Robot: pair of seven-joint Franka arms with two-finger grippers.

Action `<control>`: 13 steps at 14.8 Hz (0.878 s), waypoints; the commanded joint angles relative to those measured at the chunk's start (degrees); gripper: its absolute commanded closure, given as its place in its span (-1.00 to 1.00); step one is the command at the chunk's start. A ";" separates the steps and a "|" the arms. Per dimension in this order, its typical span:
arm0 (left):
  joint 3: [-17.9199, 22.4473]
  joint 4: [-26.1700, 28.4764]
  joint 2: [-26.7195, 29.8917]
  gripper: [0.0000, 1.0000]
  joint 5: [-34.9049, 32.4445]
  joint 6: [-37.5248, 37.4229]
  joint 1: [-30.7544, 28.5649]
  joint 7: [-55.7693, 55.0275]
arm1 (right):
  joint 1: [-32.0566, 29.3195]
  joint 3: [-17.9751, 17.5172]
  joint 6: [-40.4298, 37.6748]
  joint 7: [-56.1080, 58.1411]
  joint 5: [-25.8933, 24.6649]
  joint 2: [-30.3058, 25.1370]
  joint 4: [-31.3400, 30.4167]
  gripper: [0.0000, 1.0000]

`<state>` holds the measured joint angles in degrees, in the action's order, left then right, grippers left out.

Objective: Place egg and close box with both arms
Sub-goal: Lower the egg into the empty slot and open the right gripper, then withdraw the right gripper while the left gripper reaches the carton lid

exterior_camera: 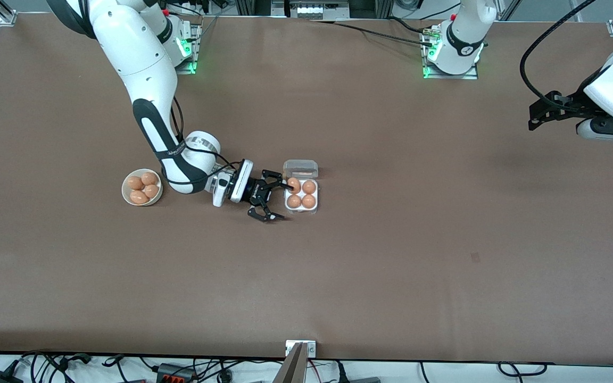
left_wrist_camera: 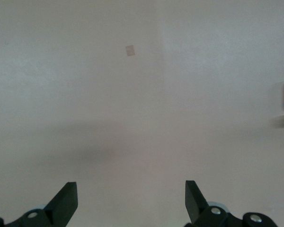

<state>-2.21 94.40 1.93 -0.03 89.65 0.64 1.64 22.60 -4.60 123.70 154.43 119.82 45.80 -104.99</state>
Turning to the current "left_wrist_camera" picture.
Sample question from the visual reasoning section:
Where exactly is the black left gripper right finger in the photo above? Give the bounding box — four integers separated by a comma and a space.
184, 180, 279, 227

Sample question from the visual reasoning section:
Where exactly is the small brown tape square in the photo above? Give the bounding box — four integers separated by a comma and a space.
125, 44, 136, 58

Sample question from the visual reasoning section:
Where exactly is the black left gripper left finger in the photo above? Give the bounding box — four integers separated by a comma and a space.
0, 182, 79, 227

